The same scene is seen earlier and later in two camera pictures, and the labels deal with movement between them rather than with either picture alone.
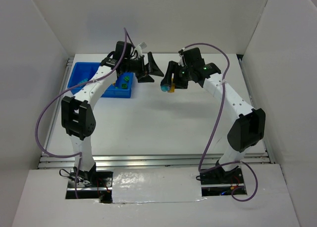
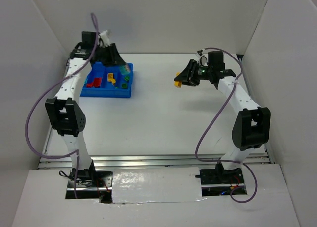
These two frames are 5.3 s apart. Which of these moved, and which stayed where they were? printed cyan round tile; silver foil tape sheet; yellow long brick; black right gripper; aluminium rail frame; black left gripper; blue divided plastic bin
Moved: black left gripper; yellow long brick; printed cyan round tile; black right gripper
Stayed: aluminium rail frame; silver foil tape sheet; blue divided plastic bin
